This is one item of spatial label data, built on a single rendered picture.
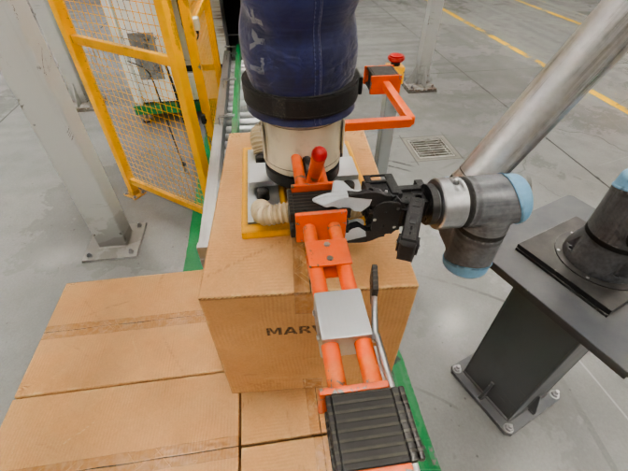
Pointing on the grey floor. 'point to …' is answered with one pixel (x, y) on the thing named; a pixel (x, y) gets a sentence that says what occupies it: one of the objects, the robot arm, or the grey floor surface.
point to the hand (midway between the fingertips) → (320, 221)
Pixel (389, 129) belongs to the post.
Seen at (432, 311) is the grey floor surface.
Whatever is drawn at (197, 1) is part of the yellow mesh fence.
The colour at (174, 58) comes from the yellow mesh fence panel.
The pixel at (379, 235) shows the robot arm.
